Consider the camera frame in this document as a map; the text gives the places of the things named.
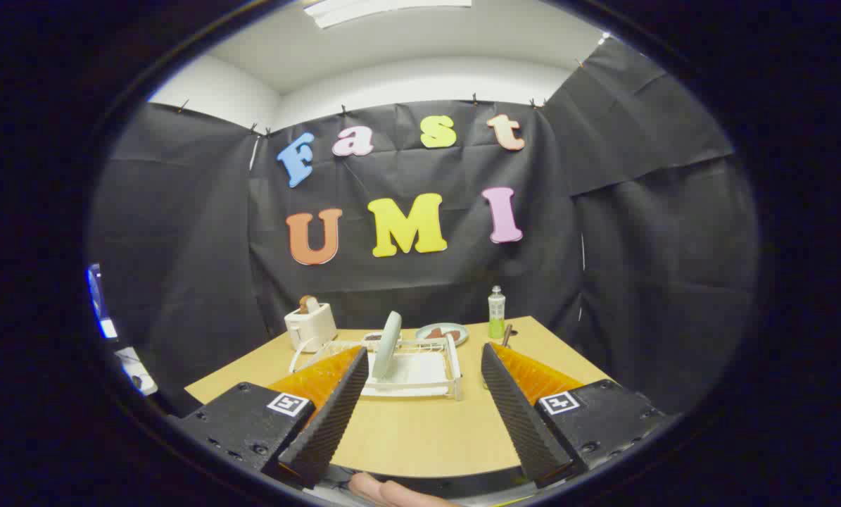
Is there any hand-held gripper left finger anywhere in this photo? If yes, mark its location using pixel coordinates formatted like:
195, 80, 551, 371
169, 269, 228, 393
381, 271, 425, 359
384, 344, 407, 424
170, 345, 370, 488

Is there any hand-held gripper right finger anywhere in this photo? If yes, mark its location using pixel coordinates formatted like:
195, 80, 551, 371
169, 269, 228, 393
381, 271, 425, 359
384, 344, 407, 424
480, 342, 678, 489

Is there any white wire dish rack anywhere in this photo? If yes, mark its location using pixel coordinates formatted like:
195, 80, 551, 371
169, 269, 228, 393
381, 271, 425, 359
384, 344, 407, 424
289, 332, 464, 402

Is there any pale green plate with chicken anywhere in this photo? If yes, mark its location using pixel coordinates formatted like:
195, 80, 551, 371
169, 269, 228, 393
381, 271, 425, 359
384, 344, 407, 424
415, 323, 470, 347

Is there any cream toaster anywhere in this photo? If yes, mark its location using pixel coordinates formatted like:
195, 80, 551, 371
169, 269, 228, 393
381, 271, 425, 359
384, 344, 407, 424
284, 303, 338, 353

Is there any white drip tray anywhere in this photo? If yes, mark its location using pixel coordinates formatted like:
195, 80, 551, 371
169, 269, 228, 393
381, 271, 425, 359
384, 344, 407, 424
365, 351, 453, 389

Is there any green tea bottle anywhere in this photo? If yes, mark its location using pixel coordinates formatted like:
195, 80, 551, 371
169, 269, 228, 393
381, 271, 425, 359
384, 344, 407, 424
488, 285, 507, 340

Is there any white device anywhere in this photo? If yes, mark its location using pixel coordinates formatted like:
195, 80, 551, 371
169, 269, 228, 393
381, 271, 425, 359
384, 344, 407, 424
114, 346, 159, 396

